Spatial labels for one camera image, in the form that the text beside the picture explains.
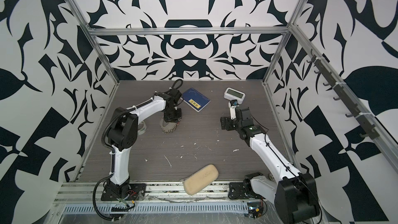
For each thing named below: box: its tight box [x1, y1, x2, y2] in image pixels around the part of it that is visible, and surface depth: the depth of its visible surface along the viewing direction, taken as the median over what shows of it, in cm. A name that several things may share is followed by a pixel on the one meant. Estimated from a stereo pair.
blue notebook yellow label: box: [181, 87, 211, 113], surface depth 110 cm
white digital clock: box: [223, 87, 246, 105], surface depth 110 cm
